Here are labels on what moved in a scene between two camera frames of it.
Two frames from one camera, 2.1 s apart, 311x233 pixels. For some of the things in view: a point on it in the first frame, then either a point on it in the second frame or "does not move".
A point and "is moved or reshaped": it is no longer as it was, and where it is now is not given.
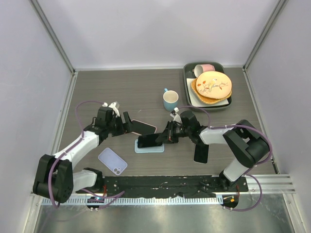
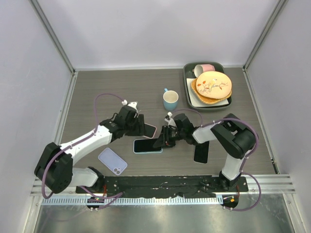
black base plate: (167, 185) does not move
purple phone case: (112, 161) does not move
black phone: (147, 141) is moved or reshaped
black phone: (201, 153) does not move
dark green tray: (188, 72) does not move
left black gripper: (127, 127) -> (139, 130)
